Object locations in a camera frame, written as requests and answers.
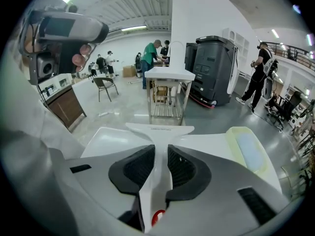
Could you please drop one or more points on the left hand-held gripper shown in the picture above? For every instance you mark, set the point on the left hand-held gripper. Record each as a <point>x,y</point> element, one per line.
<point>66,26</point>

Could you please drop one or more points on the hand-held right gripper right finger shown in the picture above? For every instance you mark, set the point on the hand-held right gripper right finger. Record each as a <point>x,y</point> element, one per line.
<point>221,181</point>

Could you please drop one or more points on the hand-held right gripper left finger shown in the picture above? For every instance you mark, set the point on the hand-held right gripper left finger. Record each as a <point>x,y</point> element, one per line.
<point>98,181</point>

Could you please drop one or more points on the white squeegee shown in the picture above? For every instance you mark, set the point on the white squeegee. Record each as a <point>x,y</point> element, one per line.
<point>160,141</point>

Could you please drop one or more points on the person's left hand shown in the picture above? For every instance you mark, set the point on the person's left hand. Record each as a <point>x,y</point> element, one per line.
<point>80,58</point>

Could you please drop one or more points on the pale yellow tray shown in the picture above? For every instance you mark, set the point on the pale yellow tray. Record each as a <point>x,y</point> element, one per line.
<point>248,149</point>

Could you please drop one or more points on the brown wicker chair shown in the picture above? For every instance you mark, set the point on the brown wicker chair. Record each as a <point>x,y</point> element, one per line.
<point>104,85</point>

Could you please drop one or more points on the cardboard box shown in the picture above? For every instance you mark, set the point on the cardboard box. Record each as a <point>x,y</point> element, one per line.
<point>129,71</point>

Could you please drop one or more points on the person's white clothing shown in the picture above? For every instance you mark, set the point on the person's white clothing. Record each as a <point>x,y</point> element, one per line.
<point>27,144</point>

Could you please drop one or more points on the dark wooden cabinet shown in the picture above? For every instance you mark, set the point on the dark wooden cabinet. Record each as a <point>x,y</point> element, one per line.
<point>66,107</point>

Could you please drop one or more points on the black office chair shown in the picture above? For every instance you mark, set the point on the black office chair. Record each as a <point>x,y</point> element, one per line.
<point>285,107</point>

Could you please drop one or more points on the white curved faucet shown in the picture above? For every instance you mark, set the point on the white curved faucet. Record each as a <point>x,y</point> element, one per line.
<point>176,50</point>

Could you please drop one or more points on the large black cleaning machine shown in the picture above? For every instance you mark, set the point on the large black cleaning machine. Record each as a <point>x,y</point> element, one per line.
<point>212,67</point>

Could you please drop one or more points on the steel table with white top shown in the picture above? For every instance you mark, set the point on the steel table with white top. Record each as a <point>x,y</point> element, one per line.
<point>169,75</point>

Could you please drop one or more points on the black balcony railing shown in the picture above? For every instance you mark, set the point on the black balcony railing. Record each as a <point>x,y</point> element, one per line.
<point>292,53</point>

